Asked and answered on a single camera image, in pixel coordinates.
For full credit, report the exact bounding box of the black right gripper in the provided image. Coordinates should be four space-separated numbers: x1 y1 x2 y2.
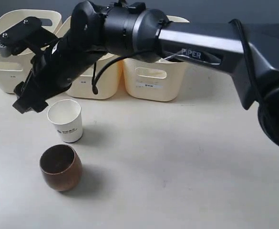
12 36 106 114

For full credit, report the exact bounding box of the white paper cup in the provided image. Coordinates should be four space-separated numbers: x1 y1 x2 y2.
47 99 83 143

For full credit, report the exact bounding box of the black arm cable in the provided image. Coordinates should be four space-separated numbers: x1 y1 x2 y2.
91 19 269 105

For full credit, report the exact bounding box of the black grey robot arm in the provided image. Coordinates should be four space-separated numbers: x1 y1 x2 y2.
13 0 279 146

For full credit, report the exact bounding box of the cream middle storage bin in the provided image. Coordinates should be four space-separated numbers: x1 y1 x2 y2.
56 17 123 100

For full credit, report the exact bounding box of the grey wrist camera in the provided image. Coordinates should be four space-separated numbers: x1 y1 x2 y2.
0 16 58 58

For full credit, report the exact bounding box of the cream storage bin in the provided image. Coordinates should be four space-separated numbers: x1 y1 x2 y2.
56 17 123 100
122 15 190 103
0 9 62 93

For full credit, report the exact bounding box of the brown wooden cup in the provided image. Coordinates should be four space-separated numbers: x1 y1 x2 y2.
39 144 83 192

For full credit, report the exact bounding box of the cream right storage bin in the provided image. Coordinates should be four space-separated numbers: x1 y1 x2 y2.
122 15 190 103

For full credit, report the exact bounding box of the cream left storage bin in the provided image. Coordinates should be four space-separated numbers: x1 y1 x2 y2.
0 9 62 93

